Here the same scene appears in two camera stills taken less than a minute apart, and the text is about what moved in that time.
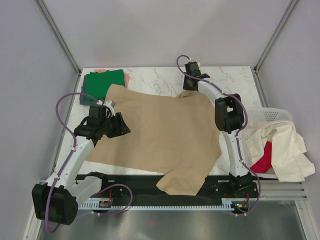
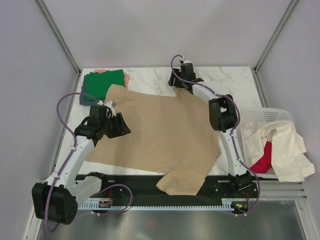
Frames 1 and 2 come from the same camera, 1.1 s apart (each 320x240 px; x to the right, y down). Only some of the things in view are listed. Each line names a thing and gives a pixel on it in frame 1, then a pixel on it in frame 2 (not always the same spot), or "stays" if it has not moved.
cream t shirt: (289, 162) stays
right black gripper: (185, 86) → (171, 81)
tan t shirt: (173, 136) stays
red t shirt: (264, 163) stays
